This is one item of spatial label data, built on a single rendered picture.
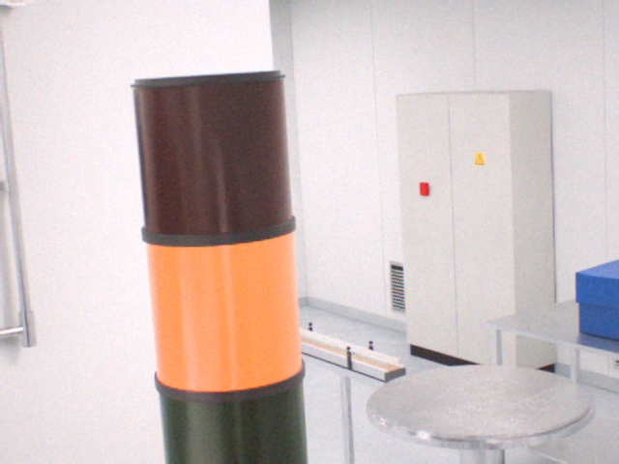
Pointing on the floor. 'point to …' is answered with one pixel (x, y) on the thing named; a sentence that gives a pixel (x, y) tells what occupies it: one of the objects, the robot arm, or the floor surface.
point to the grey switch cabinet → (475, 221)
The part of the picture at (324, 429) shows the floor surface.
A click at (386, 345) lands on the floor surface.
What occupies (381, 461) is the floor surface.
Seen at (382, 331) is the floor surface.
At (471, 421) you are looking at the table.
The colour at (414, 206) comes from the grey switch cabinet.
